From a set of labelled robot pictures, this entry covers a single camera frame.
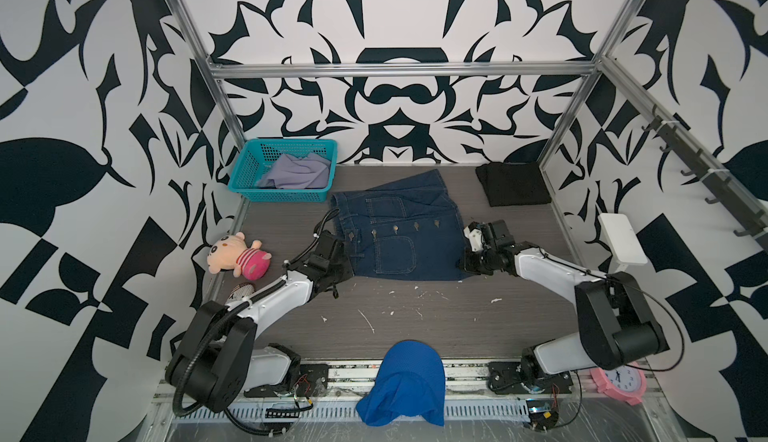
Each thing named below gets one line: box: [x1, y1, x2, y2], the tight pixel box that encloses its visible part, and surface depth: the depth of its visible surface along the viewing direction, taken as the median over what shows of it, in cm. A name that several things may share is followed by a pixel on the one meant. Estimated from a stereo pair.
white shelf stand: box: [598, 213, 648, 272], surface depth 75 cm
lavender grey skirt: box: [257, 152, 331, 190], surface depth 109 cm
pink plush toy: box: [207, 232, 272, 281], surface depth 89 cm
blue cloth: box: [355, 340, 445, 427], surface depth 70 cm
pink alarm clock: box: [589, 361, 647, 406], surface depth 73 cm
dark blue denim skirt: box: [331, 169, 473, 281], surface depth 104 cm
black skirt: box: [476, 162, 552, 207], surface depth 114 cm
